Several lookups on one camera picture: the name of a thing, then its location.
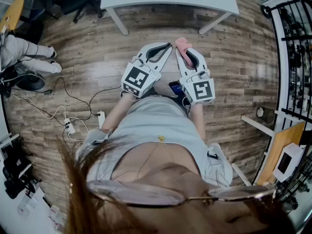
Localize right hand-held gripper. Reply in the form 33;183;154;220
175;48;215;106

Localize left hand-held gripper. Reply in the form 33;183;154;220
121;41;174;99

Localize pink cloth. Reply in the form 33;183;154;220
175;37;198;67

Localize person's right forearm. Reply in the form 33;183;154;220
191;102;207;141

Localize person's left forearm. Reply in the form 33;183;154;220
102;93;135;131

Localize white microwave oven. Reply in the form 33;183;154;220
272;142;305;182

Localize blue-screen phone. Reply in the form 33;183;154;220
168;81;187;98

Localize white table leg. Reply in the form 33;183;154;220
106;7;129;36
198;11;232;35

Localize person's grey top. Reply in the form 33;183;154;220
75;95;234;187

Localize white power strip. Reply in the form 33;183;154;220
97;110;106;129
63;117;76;134

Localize black waste bin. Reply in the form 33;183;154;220
256;106;275;124

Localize black metal railing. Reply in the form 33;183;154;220
259;0;312;212

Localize wooden board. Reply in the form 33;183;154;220
257;121;306;186

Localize dark rounded floor device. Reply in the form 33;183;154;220
16;70;46;91

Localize thin-rimmed glasses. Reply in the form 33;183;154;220
86;179;277;208

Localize white open tray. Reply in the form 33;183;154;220
0;133;20;153

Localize pile of black equipment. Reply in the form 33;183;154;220
2;140;42;199

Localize gold necklace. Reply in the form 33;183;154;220
136;135;182;180

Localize white metal frame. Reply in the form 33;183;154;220
231;115;277;187

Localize black floor cable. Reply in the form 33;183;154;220
43;77;98;120

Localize white floor cable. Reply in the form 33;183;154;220
11;93;72;127

